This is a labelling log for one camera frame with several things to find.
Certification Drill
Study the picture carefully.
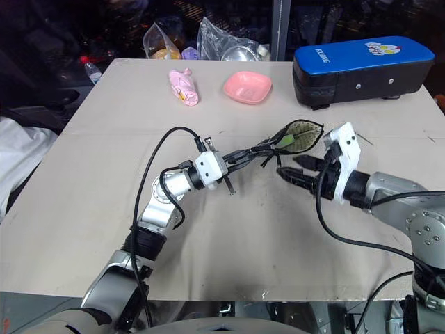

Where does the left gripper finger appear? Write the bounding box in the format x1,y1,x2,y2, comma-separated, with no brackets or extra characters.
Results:
229,149,279,172
227,142,277,164

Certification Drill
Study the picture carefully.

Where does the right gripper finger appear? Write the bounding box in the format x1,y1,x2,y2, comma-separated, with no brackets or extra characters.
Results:
276,166,321,196
293,155,330,171

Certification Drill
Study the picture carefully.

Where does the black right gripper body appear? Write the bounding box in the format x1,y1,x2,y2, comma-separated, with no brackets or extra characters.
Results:
312,142,343,201

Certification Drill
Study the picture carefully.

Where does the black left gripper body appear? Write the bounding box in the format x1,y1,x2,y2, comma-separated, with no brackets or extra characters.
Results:
219,152,244,195

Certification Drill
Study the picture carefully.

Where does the black grid pencil pouch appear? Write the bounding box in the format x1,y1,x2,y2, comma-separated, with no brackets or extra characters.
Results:
250,119,325,168

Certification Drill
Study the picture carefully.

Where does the pink plastic bowl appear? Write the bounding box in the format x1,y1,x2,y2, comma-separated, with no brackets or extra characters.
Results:
222,70,273,105

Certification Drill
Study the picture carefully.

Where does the shiny metal bowl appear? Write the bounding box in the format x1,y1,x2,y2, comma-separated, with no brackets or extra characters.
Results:
220,45,258,63

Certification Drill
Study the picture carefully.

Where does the blue and black padded box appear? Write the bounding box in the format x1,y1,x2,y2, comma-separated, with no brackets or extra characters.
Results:
291,35,436,111

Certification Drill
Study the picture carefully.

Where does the clear crumpled plastic bag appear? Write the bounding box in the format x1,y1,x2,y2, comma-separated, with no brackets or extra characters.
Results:
197,16,261,63

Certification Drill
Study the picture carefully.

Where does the grey metal pillar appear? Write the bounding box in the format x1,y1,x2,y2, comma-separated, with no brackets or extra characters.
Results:
270,0,291,63

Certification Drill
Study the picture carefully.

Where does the plastic bag with yellow contents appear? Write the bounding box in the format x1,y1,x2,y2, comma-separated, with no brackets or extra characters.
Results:
143,21,184,60

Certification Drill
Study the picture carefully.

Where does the grey rounded robot torso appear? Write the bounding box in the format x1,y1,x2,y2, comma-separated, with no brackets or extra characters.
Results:
137,315,310,334

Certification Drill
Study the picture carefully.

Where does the clear red-capped water bottle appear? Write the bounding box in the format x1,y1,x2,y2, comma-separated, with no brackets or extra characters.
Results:
79,55,103,84

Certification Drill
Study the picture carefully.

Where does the white cloth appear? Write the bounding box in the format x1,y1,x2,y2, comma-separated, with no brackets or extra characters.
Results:
0,116,58,223

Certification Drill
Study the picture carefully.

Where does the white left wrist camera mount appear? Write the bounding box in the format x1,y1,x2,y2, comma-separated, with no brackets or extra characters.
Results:
194,151,229,191

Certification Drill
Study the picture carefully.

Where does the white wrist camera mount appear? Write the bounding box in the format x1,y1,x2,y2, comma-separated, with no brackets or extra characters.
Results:
194,151,229,191
323,122,362,205

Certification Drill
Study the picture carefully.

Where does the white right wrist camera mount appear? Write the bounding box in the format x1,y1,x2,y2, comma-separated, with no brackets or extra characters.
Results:
323,122,362,205

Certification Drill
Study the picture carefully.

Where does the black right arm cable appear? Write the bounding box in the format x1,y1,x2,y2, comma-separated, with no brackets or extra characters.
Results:
314,163,445,334

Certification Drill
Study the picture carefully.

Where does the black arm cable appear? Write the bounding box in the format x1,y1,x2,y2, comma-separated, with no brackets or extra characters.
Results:
314,163,445,334
131,126,207,330

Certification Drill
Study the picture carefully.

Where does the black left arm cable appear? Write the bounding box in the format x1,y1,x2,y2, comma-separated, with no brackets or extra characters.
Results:
131,126,207,330

